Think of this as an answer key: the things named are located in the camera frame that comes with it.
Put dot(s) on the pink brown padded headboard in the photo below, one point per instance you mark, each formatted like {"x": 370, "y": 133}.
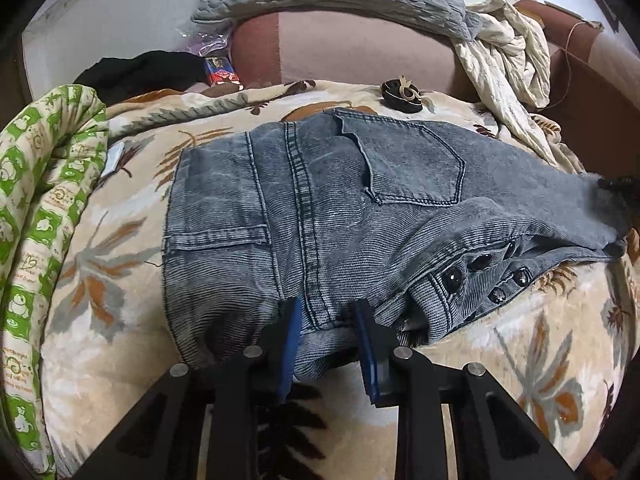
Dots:
{"x": 350, "y": 50}

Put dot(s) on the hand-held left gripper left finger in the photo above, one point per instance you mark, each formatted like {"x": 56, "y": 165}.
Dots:
{"x": 294, "y": 350}

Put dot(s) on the black hair clip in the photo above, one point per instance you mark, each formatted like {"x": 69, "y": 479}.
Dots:
{"x": 400, "y": 97}

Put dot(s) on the grey washed denim pants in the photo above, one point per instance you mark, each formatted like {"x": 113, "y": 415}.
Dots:
{"x": 340, "y": 200}

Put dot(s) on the clear purple plastic bag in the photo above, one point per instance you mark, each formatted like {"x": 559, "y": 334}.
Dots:
{"x": 210, "y": 45}

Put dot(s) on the green frog print quilt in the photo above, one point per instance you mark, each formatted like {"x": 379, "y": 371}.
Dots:
{"x": 30, "y": 200}

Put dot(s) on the small red blue box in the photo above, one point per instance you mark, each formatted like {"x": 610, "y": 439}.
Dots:
{"x": 220, "y": 72}

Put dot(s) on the black cloth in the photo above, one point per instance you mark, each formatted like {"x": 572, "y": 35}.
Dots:
{"x": 145, "y": 72}

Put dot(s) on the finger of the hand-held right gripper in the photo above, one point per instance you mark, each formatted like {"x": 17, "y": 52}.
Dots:
{"x": 620, "y": 185}

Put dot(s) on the cream leaf print blanket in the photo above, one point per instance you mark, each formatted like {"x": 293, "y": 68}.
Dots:
{"x": 125, "y": 270}

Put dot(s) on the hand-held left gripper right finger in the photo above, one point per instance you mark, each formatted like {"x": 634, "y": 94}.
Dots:
{"x": 367, "y": 355}

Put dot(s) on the white fabric tag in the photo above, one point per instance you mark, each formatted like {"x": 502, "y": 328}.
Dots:
{"x": 114, "y": 159}

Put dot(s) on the cream crumpled cloth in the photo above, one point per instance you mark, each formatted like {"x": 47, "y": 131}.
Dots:
{"x": 505, "y": 60}

